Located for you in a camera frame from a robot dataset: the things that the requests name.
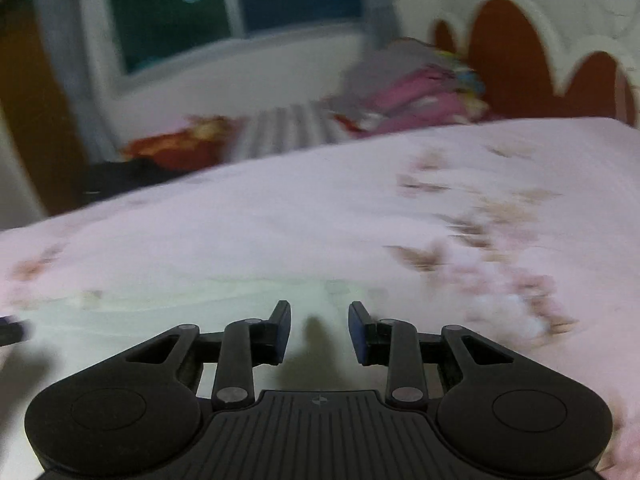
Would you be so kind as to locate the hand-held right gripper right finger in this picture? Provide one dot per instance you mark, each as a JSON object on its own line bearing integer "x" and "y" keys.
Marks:
{"x": 357, "y": 335}

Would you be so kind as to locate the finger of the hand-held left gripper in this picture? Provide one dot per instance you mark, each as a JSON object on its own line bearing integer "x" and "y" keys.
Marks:
{"x": 10, "y": 331}

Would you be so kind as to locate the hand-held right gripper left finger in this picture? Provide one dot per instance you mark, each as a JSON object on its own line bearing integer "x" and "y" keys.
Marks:
{"x": 282, "y": 332}

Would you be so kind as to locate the white knitted sweater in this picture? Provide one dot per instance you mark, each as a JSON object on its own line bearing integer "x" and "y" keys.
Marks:
{"x": 150, "y": 310}

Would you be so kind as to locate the pink folded clothes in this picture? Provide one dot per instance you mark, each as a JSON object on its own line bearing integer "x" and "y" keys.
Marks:
{"x": 420, "y": 97}

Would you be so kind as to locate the pink floral bed sheet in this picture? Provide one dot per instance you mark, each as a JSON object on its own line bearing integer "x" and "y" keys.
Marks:
{"x": 300, "y": 210}

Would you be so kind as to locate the black cloth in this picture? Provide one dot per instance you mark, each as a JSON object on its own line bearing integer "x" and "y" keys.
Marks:
{"x": 125, "y": 177}

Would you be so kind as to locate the grey striped cloth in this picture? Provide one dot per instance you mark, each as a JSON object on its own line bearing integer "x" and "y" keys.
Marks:
{"x": 285, "y": 130}

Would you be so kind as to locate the red floral cloth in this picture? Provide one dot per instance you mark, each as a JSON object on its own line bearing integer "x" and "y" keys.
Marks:
{"x": 175, "y": 147}

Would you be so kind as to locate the brown wooden door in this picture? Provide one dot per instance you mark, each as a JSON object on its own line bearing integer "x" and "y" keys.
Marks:
{"x": 35, "y": 110}

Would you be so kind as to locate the grey folded cloth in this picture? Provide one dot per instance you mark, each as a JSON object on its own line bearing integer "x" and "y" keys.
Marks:
{"x": 385, "y": 67}

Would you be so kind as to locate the colourful printed cloth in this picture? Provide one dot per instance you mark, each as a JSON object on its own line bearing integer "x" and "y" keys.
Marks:
{"x": 470, "y": 85}

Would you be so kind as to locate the grey curtain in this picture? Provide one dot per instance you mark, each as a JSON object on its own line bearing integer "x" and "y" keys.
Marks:
{"x": 377, "y": 10}
{"x": 65, "y": 60}

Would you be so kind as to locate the red and white headboard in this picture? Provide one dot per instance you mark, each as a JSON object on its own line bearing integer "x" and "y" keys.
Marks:
{"x": 505, "y": 60}

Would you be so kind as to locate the white framed window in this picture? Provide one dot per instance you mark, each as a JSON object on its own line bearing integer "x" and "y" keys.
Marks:
{"x": 170, "y": 15}

